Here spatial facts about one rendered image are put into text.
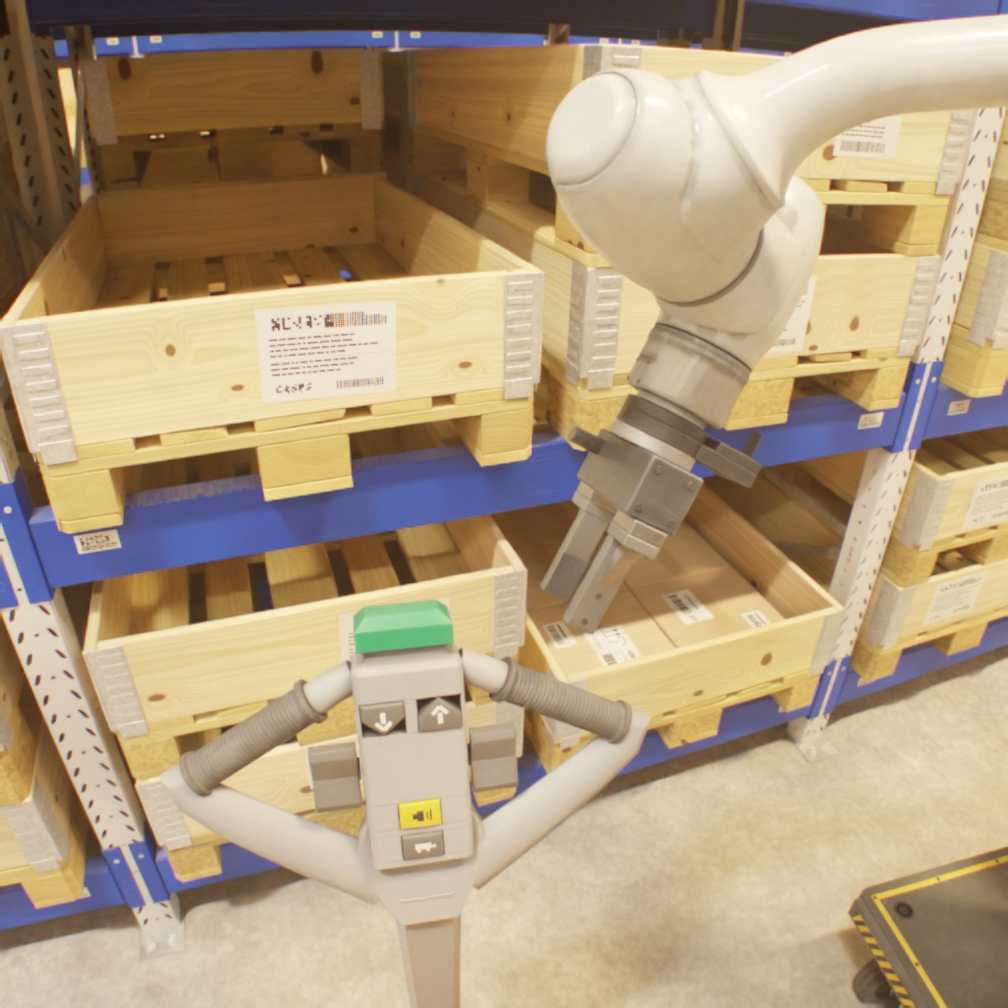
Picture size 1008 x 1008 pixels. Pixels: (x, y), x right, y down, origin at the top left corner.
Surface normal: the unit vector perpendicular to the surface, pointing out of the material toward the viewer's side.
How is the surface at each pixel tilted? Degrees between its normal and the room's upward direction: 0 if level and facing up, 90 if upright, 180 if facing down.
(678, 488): 74
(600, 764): 69
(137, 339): 90
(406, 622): 39
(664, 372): 58
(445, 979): 90
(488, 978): 0
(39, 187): 90
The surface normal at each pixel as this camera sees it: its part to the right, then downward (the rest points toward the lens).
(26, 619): 0.34, 0.48
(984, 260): -0.94, 0.15
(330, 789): 0.18, -0.04
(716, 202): 0.25, 0.75
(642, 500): 0.19, 0.25
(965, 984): 0.02, -0.86
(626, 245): -0.19, 0.97
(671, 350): -0.56, -0.16
